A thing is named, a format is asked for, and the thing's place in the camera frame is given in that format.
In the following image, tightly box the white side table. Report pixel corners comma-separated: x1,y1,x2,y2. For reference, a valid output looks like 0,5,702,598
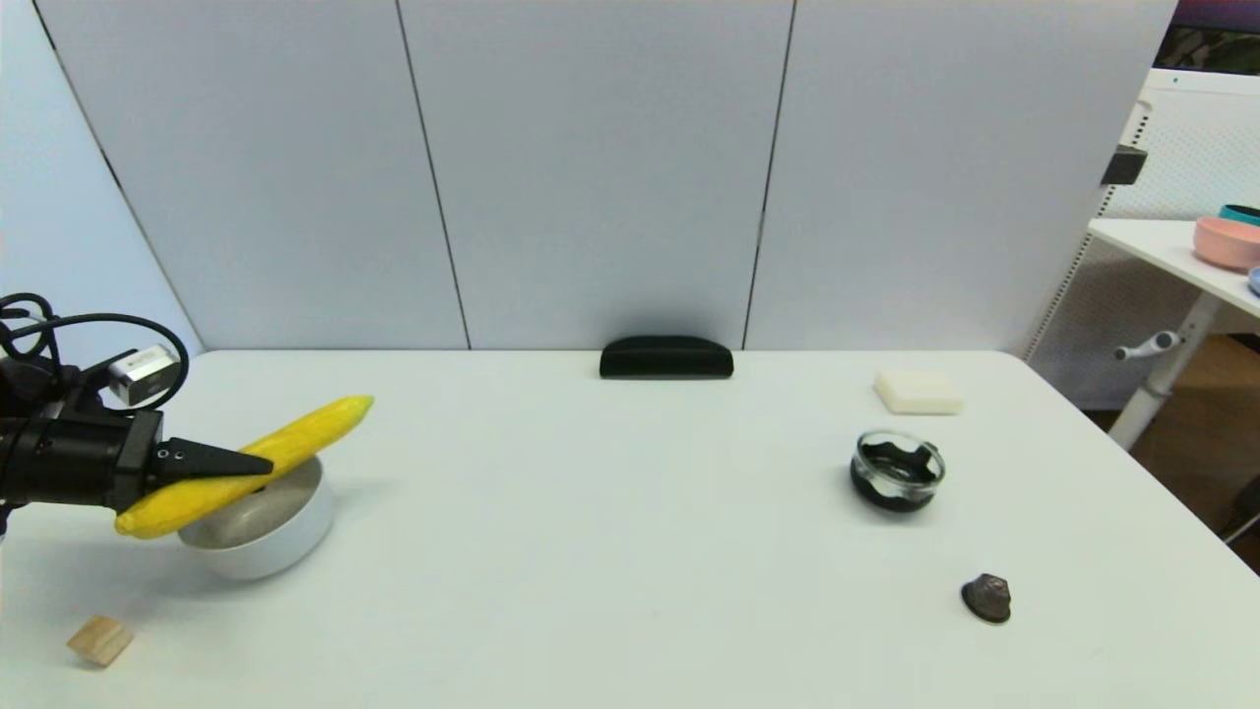
1090,217,1260,450

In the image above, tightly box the black cable bundle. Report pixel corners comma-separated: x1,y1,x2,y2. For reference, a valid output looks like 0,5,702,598
0,292,190,415

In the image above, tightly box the beige round bowl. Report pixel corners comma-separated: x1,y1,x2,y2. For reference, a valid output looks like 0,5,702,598
177,455,336,581

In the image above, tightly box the small wooden block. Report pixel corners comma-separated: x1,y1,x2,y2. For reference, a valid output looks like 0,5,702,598
67,615,134,668

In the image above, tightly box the glass cup with black liquid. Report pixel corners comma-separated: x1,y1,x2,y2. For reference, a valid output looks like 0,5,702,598
850,429,948,514

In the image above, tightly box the white table crank handle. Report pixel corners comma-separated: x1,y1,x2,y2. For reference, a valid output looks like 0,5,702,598
1115,330,1180,361

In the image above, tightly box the black partition clamp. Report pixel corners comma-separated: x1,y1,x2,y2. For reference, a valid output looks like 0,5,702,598
1102,144,1151,185

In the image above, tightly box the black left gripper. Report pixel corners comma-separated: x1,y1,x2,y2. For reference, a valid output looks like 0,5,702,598
19,409,275,515

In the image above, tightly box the yellow banana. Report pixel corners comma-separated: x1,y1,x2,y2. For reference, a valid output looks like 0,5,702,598
114,395,375,540

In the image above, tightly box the small dark brown shell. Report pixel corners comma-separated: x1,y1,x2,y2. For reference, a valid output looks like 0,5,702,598
962,574,1013,625

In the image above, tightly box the white pegboard panel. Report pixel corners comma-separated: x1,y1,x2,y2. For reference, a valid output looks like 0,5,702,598
1024,66,1260,410

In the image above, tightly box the pink bowl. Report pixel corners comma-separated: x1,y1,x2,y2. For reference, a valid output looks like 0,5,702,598
1195,215,1260,271

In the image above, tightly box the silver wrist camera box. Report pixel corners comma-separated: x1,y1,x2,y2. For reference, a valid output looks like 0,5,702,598
107,345,184,406

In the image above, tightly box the white soap bar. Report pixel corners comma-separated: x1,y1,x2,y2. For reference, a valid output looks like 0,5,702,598
875,369,967,415

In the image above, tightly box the black oblong case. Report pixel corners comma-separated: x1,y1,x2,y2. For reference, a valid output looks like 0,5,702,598
599,335,735,379

